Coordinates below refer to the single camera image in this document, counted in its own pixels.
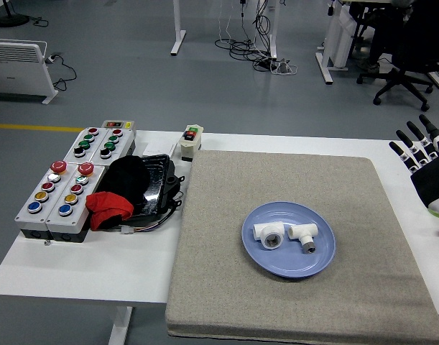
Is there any small grey switch box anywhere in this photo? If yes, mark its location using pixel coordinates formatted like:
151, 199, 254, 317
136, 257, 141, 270
101, 120, 136, 131

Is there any four-button control box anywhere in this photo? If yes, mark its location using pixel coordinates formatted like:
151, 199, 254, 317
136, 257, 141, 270
89, 128, 137, 166
63, 126, 108, 162

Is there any white electric heater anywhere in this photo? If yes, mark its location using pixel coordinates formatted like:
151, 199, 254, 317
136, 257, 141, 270
0, 38, 59, 105

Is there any white desk with panel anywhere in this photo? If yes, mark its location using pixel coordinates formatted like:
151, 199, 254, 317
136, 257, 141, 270
315, 0, 371, 86

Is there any white paper card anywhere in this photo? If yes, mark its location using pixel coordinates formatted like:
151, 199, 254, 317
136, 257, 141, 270
146, 141, 179, 158

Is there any black round stand base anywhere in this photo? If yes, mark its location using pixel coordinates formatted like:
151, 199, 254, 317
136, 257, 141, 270
0, 0, 29, 28

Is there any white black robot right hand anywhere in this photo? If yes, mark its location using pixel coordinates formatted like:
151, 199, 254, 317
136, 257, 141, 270
389, 114, 439, 216

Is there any black cloth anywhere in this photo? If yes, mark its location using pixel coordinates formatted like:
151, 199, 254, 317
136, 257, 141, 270
96, 155, 151, 209

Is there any white pipe tee metal end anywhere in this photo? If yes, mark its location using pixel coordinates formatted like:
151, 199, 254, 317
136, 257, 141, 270
288, 223, 318, 254

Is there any grey-brown mat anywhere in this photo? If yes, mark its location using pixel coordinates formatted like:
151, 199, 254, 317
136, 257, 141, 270
165, 149, 439, 342

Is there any white desk frame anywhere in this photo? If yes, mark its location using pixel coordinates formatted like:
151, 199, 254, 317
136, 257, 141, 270
170, 0, 279, 60

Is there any white pipe tee threaded opening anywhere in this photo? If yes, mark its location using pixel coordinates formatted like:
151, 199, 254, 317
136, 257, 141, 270
252, 221, 286, 250

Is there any red cloth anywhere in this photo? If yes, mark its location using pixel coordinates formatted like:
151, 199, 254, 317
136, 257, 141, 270
85, 191, 134, 231

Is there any black plastic tray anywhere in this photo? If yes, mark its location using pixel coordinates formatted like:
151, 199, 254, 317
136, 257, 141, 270
96, 154, 187, 231

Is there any black office chair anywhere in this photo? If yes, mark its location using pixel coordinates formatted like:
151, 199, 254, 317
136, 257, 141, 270
356, 14, 439, 112

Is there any blue round plate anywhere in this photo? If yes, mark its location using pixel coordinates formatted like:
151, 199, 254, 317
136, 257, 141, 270
241, 201, 337, 280

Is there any five-button control box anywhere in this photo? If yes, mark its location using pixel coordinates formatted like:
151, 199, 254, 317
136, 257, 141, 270
14, 161, 78, 240
45, 162, 107, 242

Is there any cream start-stop switch box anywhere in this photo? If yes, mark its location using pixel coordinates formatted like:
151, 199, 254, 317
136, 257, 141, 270
178, 124, 205, 162

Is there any wire bundle white connector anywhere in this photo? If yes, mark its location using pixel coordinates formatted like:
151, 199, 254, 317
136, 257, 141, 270
120, 211, 177, 235

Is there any person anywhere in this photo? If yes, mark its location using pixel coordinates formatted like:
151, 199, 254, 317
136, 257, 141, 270
357, 0, 439, 75

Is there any white table leg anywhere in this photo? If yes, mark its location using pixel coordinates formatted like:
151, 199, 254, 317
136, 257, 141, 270
107, 306, 134, 345

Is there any black floor cable bundle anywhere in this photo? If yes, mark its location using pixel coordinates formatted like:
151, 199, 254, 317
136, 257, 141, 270
214, 0, 277, 71

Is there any black heater power cable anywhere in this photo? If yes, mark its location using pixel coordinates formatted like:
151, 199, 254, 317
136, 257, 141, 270
45, 52, 78, 93

